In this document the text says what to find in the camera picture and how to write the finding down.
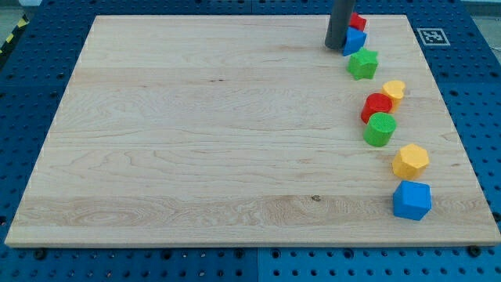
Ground red star block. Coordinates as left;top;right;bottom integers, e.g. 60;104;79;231
349;12;367;31

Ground red cylinder block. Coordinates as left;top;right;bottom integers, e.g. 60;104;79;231
360;92;393;124

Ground black yellow hazard tape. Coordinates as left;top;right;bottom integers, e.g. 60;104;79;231
1;14;30;57

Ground light wooden board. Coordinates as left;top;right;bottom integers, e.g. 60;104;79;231
5;15;500;248

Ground green star block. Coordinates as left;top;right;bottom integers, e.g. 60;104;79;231
347;48;379;80

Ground blue triangular block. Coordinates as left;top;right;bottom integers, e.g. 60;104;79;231
342;27;367;56

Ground yellow heart block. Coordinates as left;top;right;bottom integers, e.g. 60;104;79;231
381;80;406;113

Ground green cylinder block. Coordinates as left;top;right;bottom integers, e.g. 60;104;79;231
362;112;397;147

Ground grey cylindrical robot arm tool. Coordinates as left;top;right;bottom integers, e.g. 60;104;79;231
324;0;355;50

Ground blue cube block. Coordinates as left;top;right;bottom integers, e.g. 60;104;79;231
393;180;432;221

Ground white fiducial marker tag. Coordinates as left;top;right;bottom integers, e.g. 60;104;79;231
417;27;450;46

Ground yellow hexagon block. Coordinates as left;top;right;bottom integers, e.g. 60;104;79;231
391;143;430;180

